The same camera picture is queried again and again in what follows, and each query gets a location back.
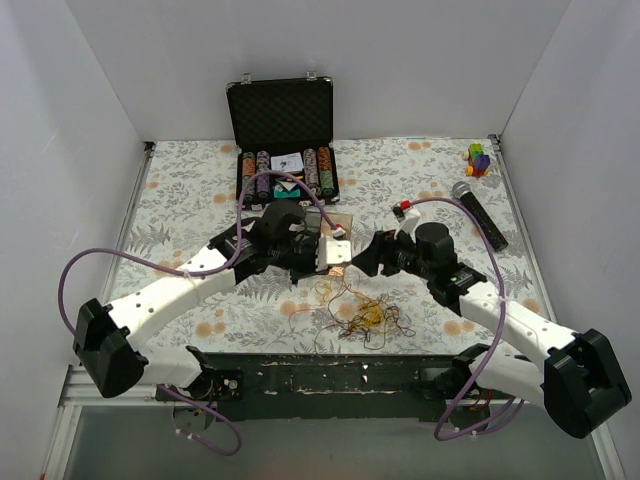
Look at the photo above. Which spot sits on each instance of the black handheld microphone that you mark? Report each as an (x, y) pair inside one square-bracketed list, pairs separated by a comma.
[(462, 192)]

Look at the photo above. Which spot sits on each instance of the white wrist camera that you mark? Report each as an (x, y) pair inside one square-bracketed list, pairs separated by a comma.
[(407, 217), (333, 253)]

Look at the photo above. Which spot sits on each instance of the orange green chip row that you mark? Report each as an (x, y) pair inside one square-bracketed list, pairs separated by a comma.
[(325, 171)]

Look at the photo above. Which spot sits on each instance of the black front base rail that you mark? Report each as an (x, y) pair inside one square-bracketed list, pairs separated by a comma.
[(306, 386)]

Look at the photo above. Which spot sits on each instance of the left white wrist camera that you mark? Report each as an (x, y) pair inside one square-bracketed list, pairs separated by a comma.
[(333, 253)]

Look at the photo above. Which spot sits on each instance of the teal card box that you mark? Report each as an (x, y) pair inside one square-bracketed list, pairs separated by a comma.
[(286, 189)]

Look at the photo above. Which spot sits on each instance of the colourful toy block train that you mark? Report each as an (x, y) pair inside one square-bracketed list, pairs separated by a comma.
[(477, 160)]

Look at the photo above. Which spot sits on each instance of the grey poker chip row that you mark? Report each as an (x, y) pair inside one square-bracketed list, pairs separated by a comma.
[(311, 174)]

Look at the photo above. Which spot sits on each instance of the purple poker chip row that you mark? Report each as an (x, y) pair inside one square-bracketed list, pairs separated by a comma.
[(263, 181)]

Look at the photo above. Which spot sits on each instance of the white playing card deck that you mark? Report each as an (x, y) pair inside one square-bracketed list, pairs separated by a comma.
[(291, 163)]

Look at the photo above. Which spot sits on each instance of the clear plastic organizer box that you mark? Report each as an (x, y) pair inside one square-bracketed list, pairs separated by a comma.
[(340, 220)]

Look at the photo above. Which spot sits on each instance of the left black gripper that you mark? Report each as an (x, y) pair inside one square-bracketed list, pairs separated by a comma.
[(307, 257)]

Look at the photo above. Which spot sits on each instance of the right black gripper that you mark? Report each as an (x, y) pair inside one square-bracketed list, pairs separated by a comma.
[(388, 255)]

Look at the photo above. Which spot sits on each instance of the black poker chip case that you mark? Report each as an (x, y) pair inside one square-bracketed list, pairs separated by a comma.
[(282, 116)]

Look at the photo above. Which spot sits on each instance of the orange poker chip row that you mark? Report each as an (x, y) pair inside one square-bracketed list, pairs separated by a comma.
[(248, 171)]

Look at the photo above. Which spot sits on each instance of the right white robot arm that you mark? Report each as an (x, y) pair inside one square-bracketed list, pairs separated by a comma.
[(574, 376)]

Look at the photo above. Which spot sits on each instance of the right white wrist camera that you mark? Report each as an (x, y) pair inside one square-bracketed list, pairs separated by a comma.
[(407, 217)]

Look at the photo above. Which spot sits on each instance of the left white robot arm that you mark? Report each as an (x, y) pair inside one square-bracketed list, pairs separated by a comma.
[(111, 340)]

